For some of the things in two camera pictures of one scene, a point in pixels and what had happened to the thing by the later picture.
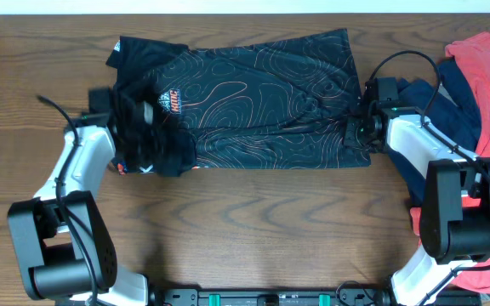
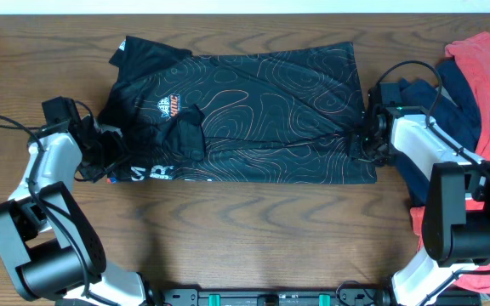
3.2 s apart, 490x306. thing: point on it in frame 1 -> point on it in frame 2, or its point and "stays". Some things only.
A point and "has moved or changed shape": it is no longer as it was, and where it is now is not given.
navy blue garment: x=451 y=104 stays
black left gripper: x=152 y=131 -> x=119 y=154
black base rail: x=161 y=295 stays
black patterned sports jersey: x=289 y=102 has moved or changed shape
